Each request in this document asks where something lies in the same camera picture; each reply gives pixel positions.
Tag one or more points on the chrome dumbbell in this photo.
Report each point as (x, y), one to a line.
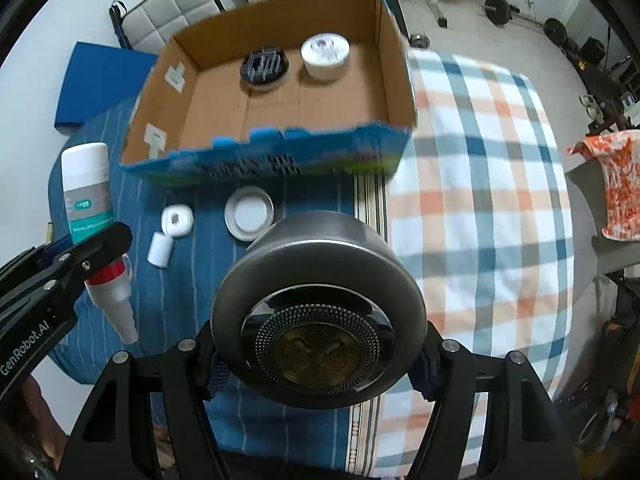
(419, 41)

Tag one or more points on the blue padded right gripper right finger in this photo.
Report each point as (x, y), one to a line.
(425, 371)

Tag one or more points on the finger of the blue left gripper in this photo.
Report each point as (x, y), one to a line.
(33, 260)

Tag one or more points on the white round cream jar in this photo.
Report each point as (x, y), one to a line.
(326, 56)

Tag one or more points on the white quilted chair left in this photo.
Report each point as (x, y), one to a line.
(148, 26)

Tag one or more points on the grey chair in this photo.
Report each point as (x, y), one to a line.
(594, 253)

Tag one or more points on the white earbud-shaped device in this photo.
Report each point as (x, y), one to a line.
(176, 221)

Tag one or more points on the silver jar lid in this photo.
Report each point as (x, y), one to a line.
(248, 213)

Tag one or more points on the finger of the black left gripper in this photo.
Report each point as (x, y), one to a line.
(97, 259)

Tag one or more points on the blue foam mat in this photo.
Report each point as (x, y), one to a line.
(97, 78)

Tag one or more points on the open cardboard milk box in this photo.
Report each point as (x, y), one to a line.
(195, 120)

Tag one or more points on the silver round metal tin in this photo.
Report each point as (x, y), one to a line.
(319, 313)

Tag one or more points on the floor barbell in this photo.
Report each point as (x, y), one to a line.
(500, 13)

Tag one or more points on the white teal spray bottle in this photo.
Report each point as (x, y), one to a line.
(85, 172)

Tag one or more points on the black scooter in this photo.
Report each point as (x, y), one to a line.
(610, 395)

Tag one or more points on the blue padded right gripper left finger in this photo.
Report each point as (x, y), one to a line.
(217, 372)

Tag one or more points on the black exercise equipment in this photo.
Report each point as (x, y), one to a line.
(612, 92)

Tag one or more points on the blue striped cloth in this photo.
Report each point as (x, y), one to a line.
(174, 303)

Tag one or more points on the plaid checkered cloth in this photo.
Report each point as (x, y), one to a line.
(478, 212)

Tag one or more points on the orange white towel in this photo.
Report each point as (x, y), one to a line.
(618, 156)

